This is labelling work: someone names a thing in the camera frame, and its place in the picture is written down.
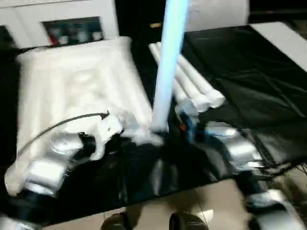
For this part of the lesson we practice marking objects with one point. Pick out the small yellow label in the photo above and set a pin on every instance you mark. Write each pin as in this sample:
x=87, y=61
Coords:
x=156, y=25

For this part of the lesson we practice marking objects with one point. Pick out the dark right robot foot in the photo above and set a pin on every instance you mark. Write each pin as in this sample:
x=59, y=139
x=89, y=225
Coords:
x=188, y=222

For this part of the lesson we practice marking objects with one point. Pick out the white plastic table leg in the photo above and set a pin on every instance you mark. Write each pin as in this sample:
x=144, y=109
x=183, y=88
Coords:
x=181, y=93
x=169, y=62
x=206, y=86
x=194, y=91

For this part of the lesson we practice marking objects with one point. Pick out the white cabinet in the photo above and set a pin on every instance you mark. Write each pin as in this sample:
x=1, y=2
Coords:
x=29, y=19

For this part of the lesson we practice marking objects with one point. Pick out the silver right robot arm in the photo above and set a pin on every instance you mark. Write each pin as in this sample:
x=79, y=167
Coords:
x=240, y=153

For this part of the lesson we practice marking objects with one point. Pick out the black work mat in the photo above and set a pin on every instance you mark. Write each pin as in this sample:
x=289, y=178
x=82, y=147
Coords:
x=249, y=86

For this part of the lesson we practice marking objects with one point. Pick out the small bottles on shelf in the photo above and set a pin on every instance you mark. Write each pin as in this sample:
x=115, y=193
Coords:
x=74, y=32

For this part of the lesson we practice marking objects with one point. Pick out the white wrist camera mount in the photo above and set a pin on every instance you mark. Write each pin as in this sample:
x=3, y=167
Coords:
x=106, y=134
x=186, y=111

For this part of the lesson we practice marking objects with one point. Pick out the white flat sheet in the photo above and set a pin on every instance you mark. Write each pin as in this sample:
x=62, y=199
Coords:
x=283, y=40

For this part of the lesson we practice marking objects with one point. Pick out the white plastic bag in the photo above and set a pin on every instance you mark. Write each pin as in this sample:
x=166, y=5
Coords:
x=220, y=14

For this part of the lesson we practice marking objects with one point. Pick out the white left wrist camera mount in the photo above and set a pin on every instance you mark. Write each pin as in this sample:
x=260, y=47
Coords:
x=106, y=134

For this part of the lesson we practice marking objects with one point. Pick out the black cabinet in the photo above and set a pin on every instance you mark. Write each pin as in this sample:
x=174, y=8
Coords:
x=139, y=17

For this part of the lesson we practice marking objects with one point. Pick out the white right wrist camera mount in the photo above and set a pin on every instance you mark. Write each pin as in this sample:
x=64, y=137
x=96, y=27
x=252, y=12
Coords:
x=186, y=111

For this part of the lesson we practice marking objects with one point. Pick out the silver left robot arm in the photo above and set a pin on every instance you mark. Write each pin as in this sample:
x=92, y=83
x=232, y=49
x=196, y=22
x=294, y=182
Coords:
x=45, y=167

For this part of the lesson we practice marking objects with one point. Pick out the white plastic table top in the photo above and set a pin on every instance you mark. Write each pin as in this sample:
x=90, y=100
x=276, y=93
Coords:
x=76, y=86

